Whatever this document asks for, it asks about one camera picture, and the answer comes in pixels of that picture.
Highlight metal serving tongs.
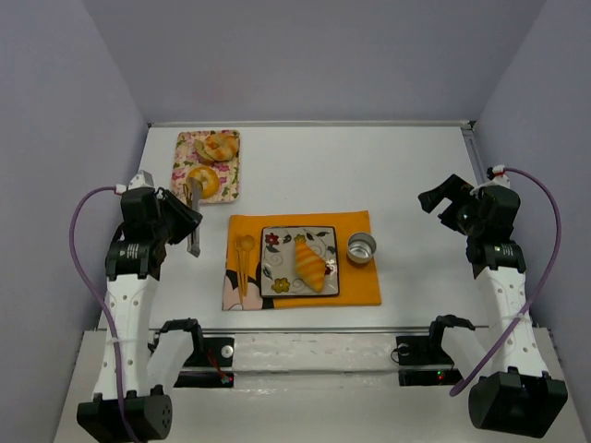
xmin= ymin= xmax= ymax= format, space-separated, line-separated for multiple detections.
xmin=184 ymin=178 xmax=203 ymax=257

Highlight ring doughnut bread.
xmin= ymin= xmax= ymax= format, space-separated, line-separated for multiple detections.
xmin=186 ymin=166 xmax=220 ymax=199

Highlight striped croissant bread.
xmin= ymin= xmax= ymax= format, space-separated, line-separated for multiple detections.
xmin=295 ymin=240 xmax=326 ymax=293

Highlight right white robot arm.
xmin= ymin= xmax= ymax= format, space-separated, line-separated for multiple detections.
xmin=418 ymin=167 xmax=568 ymax=438

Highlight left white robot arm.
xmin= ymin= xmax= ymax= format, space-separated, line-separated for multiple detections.
xmin=77 ymin=171 xmax=203 ymax=442

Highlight floral bread tray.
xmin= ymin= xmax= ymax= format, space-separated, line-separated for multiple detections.
xmin=170 ymin=129 xmax=241 ymax=204

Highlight herb flat bread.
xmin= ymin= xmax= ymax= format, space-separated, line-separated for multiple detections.
xmin=193 ymin=140 xmax=215 ymax=165

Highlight round twisted bread roll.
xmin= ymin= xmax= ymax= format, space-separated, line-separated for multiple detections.
xmin=204 ymin=133 xmax=239 ymax=162

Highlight orange plastic fork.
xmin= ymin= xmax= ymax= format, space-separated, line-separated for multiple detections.
xmin=235 ymin=235 xmax=244 ymax=305

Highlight orange plastic spoon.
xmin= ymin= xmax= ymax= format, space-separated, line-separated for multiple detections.
xmin=240 ymin=235 xmax=256 ymax=297

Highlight small metal cup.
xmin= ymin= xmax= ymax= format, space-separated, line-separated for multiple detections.
xmin=347 ymin=232 xmax=377 ymax=265

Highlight square floral ceramic plate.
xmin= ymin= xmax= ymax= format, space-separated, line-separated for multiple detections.
xmin=259 ymin=226 xmax=340 ymax=298

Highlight orange placemat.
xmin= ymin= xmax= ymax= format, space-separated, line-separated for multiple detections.
xmin=223 ymin=211 xmax=381 ymax=311

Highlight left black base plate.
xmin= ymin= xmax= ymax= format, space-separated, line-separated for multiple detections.
xmin=175 ymin=336 xmax=235 ymax=389

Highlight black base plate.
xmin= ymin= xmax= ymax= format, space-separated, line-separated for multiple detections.
xmin=175 ymin=336 xmax=235 ymax=389
xmin=391 ymin=335 xmax=462 ymax=388

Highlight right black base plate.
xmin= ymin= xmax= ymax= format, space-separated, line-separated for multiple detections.
xmin=391 ymin=335 xmax=462 ymax=388

